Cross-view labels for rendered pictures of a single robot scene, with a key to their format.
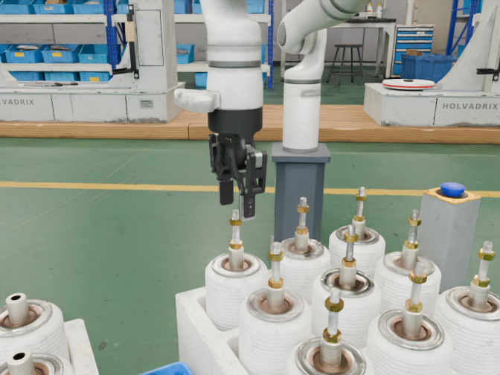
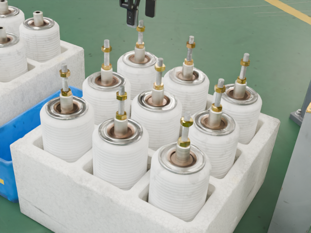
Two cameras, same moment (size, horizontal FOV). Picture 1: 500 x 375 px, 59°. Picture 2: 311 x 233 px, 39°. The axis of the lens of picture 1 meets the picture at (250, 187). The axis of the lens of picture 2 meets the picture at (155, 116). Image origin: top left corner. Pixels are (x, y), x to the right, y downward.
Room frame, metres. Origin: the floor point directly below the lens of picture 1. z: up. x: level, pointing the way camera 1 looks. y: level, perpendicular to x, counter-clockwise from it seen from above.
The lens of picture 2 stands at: (0.17, -0.71, 0.70)
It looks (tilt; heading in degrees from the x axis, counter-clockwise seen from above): 35 degrees down; 56
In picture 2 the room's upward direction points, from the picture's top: 4 degrees clockwise
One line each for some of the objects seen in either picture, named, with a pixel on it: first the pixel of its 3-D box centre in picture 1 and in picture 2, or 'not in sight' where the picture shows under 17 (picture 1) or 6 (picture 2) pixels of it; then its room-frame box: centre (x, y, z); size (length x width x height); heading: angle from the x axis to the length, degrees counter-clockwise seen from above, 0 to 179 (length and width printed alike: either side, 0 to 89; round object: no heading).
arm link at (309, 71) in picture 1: (303, 51); not in sight; (1.13, -0.13, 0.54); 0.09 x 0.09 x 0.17; 19
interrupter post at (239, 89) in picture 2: (358, 228); (239, 88); (0.71, -0.19, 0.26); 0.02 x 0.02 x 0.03
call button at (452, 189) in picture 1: (452, 190); not in sight; (0.75, -0.36, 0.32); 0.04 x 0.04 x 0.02
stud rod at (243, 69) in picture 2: (359, 208); (243, 71); (0.71, -0.19, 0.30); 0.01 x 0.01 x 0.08
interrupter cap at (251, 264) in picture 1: (236, 265); (139, 59); (0.60, 0.02, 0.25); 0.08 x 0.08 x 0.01
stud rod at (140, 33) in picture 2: (236, 234); (140, 37); (0.60, 0.02, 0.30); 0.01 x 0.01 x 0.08
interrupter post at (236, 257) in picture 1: (236, 257); (139, 54); (0.60, 0.02, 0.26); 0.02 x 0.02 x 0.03
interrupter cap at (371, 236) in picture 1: (357, 235); (238, 94); (0.71, -0.19, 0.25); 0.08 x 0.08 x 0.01
